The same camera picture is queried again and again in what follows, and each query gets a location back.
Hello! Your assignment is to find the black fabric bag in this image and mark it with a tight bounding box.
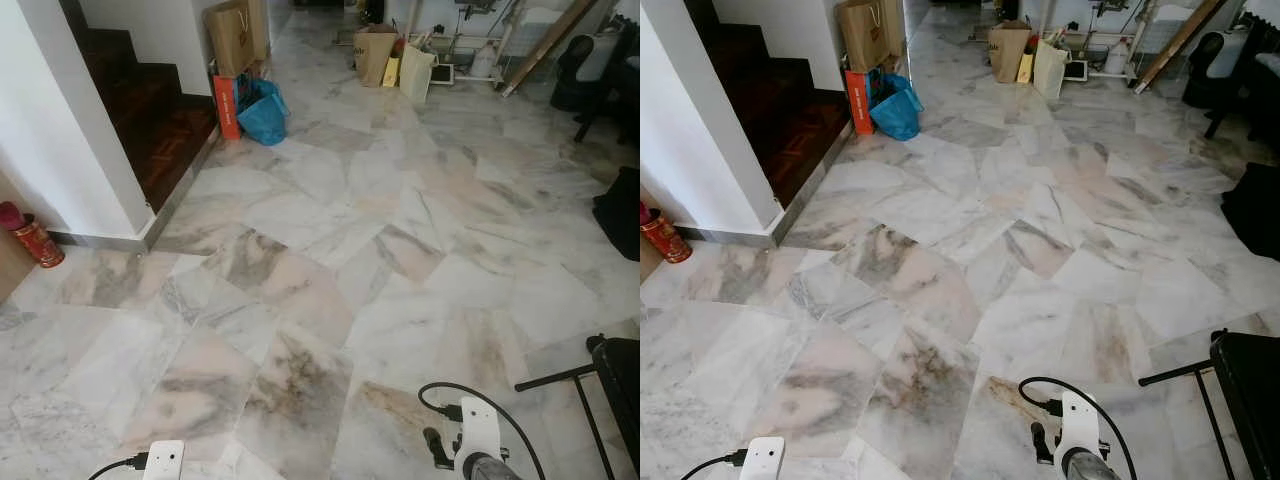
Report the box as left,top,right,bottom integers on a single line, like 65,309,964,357
591,165,641,263
1220,162,1280,263

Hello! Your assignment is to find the blue plastic bag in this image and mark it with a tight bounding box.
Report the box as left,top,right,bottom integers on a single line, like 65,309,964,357
868,72,926,142
236,78,291,148

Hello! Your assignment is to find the cream tote bag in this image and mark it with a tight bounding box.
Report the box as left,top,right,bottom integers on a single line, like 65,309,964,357
1033,38,1071,101
399,42,438,106

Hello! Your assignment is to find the orange cardboard box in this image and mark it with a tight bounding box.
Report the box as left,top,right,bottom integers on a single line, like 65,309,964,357
844,68,876,136
211,73,243,141

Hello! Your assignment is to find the small brown paper bag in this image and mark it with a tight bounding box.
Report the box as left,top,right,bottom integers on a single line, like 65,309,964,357
987,20,1034,84
352,25,399,88

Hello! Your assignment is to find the black office chair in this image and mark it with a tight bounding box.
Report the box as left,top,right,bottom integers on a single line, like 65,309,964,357
549,18,641,143
1182,15,1280,141

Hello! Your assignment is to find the long wooden plank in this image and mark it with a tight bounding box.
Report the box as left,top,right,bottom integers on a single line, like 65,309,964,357
500,0,603,98
1132,0,1229,95

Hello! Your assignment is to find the dark wooden staircase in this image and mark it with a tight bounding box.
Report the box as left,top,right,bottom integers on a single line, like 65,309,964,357
58,0,221,214
690,0,853,209

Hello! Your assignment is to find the large brown paper bag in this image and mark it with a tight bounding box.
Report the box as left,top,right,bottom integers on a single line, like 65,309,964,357
205,0,271,79
837,0,906,73

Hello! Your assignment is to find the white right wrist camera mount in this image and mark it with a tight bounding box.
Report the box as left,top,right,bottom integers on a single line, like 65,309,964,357
457,397,504,471
1055,390,1103,469

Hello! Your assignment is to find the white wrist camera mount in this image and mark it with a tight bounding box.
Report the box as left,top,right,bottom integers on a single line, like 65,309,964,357
1055,390,1103,469
143,440,187,480
740,436,787,480
457,397,504,471

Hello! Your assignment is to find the black metal frame stand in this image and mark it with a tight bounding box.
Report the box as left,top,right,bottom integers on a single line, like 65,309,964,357
1138,328,1280,480
514,334,641,480

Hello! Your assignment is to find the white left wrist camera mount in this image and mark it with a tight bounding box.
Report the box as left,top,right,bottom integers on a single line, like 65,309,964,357
740,436,787,480
143,440,187,480

